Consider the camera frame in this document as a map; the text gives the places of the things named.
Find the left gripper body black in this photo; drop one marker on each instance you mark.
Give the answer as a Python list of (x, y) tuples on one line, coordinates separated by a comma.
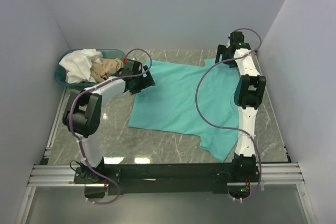
[(142, 83)]

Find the teal plastic basket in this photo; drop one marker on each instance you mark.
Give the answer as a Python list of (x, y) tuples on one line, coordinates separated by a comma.
[(61, 73)]

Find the white t shirt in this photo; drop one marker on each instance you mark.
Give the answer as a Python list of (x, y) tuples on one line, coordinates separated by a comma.
[(78, 63)]

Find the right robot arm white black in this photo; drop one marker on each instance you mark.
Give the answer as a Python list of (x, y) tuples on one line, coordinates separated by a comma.
[(248, 97)]

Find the aluminium frame rail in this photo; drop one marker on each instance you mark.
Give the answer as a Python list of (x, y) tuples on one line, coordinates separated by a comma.
[(63, 176)]

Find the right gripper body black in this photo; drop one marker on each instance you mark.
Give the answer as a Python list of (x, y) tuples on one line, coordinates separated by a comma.
[(222, 50)]

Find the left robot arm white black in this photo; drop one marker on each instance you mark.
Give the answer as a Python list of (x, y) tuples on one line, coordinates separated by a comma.
[(83, 112)]

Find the teal t shirt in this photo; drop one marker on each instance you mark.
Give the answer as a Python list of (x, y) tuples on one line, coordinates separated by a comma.
[(191, 100)]

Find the beige t shirt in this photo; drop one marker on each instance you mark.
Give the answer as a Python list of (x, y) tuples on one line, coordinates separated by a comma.
[(108, 67)]

